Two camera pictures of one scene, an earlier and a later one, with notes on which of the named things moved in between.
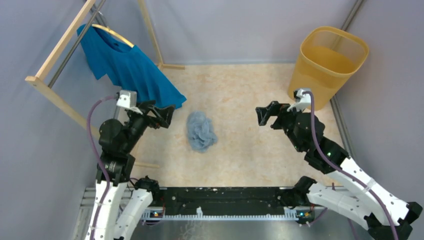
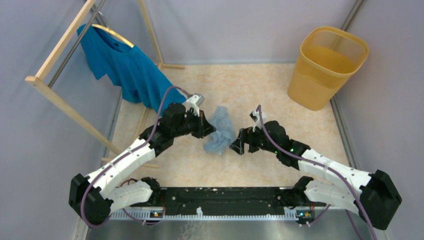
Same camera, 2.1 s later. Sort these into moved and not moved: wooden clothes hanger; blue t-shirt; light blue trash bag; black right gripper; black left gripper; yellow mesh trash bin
Moved: light blue trash bag; black right gripper; black left gripper
Not moved: wooden clothes hanger; blue t-shirt; yellow mesh trash bin
